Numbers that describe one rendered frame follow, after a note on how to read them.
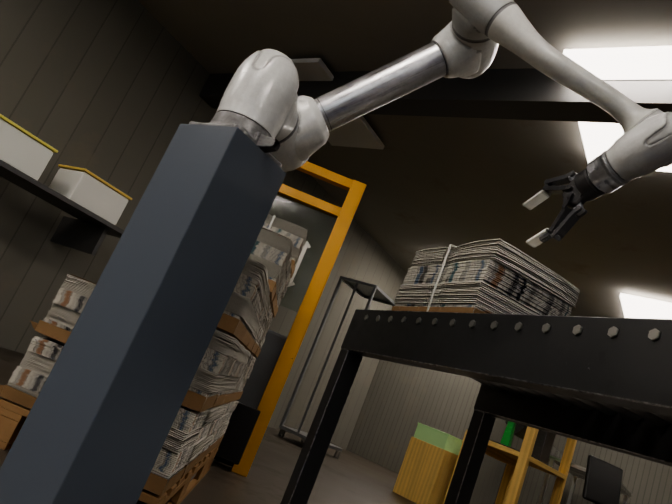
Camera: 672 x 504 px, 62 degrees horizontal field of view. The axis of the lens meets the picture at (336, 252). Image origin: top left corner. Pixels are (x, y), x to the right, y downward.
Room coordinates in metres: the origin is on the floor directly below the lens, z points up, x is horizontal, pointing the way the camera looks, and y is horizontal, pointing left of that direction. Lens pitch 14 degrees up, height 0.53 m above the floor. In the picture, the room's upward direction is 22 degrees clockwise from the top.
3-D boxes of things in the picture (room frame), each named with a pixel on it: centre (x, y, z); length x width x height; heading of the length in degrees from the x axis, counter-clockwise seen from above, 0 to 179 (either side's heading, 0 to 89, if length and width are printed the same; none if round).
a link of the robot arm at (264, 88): (1.31, 0.32, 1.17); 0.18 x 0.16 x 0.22; 165
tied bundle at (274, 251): (2.34, 0.36, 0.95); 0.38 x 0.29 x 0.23; 91
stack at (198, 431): (2.20, 0.36, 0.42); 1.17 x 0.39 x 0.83; 0
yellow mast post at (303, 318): (3.36, 0.03, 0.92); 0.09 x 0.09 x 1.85; 0
